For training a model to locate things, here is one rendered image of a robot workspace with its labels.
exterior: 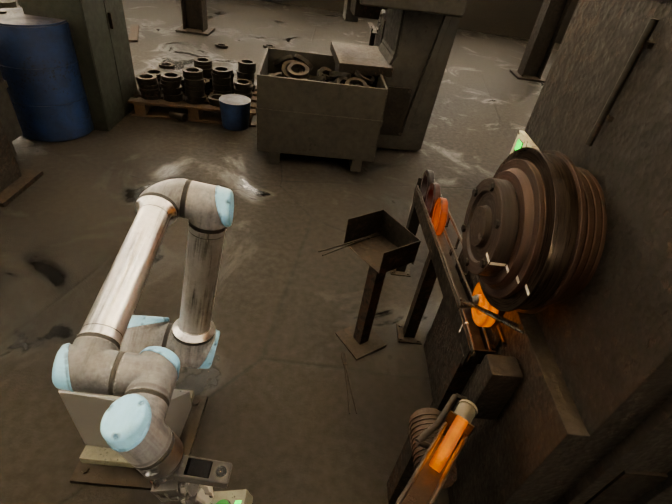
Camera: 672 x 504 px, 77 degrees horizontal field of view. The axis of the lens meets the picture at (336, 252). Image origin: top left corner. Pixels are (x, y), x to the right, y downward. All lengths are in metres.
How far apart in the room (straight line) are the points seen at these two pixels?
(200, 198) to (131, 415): 0.65
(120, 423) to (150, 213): 0.58
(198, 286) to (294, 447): 0.86
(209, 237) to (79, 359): 0.54
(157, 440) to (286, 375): 1.27
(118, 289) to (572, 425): 1.13
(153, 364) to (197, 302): 0.55
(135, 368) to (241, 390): 1.17
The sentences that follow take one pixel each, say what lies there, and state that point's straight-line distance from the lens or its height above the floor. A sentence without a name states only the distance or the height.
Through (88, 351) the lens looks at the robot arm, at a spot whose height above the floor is 1.01.
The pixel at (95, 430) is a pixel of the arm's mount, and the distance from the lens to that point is 1.84.
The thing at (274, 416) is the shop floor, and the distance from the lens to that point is 2.03.
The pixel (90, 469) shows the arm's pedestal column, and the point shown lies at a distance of 2.03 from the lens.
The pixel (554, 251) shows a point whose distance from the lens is 1.14.
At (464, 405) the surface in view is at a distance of 1.37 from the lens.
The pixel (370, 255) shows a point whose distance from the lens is 1.89.
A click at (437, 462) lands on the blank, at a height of 0.72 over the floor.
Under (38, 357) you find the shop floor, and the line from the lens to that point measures 2.45.
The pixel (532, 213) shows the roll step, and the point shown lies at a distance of 1.17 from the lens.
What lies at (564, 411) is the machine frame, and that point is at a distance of 1.26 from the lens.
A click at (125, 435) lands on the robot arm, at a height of 1.00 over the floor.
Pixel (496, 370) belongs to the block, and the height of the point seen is 0.80.
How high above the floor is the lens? 1.77
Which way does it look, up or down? 38 degrees down
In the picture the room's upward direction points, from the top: 9 degrees clockwise
